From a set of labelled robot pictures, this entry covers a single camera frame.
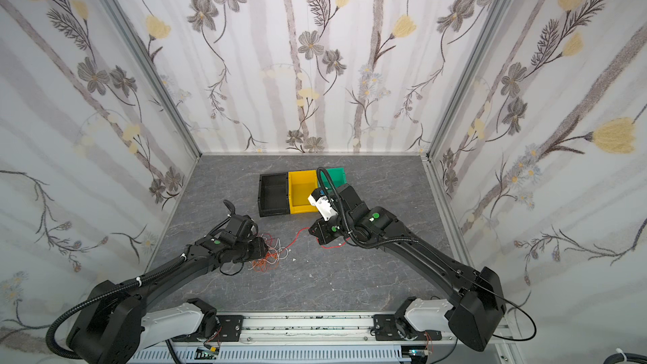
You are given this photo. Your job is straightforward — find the red orange white cables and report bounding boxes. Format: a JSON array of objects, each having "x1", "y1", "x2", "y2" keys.
[{"x1": 247, "y1": 233, "x2": 291, "y2": 273}]

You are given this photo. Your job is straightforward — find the red cable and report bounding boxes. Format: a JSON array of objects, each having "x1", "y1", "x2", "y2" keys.
[{"x1": 275, "y1": 226, "x2": 350, "y2": 256}]

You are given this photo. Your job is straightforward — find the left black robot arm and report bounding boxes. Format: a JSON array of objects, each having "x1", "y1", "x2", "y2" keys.
[{"x1": 45, "y1": 200, "x2": 268, "y2": 363}]

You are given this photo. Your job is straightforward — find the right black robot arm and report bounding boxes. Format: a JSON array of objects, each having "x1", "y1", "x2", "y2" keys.
[{"x1": 308, "y1": 167, "x2": 519, "y2": 352}]

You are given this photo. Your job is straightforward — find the green plastic bin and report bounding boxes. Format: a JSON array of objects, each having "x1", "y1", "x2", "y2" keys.
[{"x1": 318, "y1": 168, "x2": 347, "y2": 190}]

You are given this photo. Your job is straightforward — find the black plastic bin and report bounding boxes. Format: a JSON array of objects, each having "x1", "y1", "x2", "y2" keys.
[{"x1": 257, "y1": 172, "x2": 290, "y2": 217}]

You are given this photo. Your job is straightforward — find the yellow plastic bin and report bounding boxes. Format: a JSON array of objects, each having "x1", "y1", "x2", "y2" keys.
[{"x1": 288, "y1": 170, "x2": 318, "y2": 215}]

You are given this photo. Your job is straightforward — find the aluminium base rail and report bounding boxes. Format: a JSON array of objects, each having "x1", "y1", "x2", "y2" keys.
[{"x1": 131, "y1": 312, "x2": 523, "y2": 363}]

